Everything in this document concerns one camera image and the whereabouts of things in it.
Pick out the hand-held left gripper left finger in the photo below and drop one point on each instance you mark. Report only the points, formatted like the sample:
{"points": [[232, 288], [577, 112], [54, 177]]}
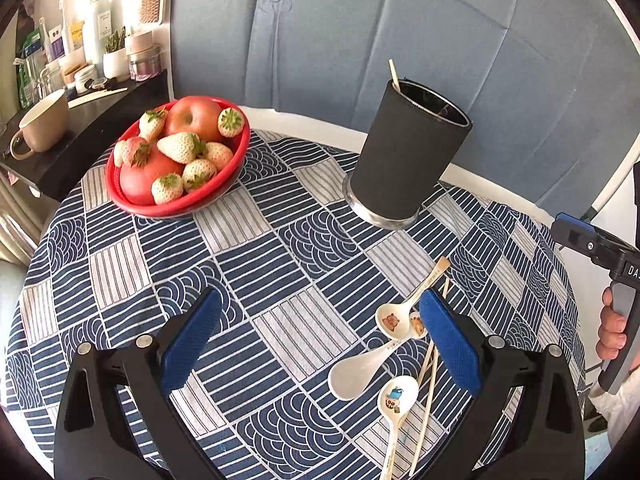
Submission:
{"points": [[195, 335]]}

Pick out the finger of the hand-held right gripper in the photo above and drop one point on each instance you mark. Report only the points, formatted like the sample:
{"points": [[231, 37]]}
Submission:
{"points": [[580, 242], [575, 221]]}

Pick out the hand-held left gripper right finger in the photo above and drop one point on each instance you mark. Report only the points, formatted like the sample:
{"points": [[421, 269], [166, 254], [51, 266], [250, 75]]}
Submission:
{"points": [[447, 335]]}

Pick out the white spoon orange print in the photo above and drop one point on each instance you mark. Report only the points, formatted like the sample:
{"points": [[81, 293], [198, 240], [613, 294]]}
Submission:
{"points": [[416, 325]]}

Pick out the white spoon bear print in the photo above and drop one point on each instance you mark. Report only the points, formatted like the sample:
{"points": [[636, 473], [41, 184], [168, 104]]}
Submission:
{"points": [[392, 320]]}

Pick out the white spoon blue print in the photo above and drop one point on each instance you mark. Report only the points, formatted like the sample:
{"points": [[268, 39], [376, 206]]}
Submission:
{"points": [[397, 400]]}

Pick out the plain white ceramic spoon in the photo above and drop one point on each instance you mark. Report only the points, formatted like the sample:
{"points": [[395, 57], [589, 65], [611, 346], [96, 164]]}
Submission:
{"points": [[352, 377]]}

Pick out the black cylindrical utensil holder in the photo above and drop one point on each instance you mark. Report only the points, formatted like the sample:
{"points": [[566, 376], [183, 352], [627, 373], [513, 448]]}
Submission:
{"points": [[400, 160]]}

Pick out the person's right forearm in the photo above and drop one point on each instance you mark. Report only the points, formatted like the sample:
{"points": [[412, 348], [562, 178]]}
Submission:
{"points": [[622, 415]]}

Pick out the person's right hand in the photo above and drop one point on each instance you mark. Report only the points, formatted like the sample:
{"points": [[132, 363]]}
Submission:
{"points": [[612, 332]]}

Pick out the blue white patterned tablecloth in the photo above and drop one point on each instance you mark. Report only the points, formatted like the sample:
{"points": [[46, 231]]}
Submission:
{"points": [[300, 270]]}

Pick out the red fruit bowl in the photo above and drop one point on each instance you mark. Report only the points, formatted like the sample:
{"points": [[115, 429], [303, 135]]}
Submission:
{"points": [[200, 205]]}

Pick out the red apple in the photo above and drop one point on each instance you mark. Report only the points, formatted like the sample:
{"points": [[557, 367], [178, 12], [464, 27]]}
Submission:
{"points": [[192, 115], [142, 182]]}

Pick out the apples and white strawberries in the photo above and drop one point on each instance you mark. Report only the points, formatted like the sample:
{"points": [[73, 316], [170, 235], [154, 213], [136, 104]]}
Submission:
{"points": [[180, 147]]}

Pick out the black side shelf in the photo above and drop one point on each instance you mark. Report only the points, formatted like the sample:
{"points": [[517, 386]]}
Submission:
{"points": [[90, 130]]}

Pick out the beige mug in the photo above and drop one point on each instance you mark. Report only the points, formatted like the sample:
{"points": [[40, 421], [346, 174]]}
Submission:
{"points": [[47, 125]]}

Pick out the flat wooden stick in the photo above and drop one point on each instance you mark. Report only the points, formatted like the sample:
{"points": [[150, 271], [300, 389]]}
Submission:
{"points": [[95, 96]]}

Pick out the glass jar purple contents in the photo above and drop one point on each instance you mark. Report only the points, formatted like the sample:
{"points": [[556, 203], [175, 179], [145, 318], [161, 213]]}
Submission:
{"points": [[146, 65]]}

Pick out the small white jar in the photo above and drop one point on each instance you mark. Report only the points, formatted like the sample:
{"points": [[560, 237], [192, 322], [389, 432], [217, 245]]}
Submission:
{"points": [[85, 80]]}

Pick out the small plant in white pot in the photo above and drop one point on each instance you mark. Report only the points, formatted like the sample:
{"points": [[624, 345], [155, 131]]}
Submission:
{"points": [[116, 62]]}

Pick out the clear glass jar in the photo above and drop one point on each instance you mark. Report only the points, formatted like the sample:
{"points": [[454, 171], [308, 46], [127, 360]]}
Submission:
{"points": [[50, 82]]}

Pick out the pink round container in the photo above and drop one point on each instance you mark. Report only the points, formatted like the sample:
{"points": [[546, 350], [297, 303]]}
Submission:
{"points": [[139, 41]]}

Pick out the blue fabric backdrop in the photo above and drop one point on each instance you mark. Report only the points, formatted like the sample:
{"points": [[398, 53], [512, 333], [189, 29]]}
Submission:
{"points": [[325, 35]]}

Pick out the green packet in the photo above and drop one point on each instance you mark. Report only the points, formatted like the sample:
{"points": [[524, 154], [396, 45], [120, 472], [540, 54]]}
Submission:
{"points": [[27, 70]]}

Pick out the tall white bottle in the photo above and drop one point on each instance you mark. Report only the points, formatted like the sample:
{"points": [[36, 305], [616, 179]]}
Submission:
{"points": [[97, 30]]}

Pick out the purple box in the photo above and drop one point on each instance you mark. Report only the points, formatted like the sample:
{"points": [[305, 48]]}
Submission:
{"points": [[56, 45]]}

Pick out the yellow tube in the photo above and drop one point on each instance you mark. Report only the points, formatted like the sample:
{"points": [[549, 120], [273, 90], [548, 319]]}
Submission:
{"points": [[76, 35]]}

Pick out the white electric toothbrush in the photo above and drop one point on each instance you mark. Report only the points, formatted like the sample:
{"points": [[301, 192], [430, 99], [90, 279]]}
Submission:
{"points": [[65, 30], [44, 40]]}

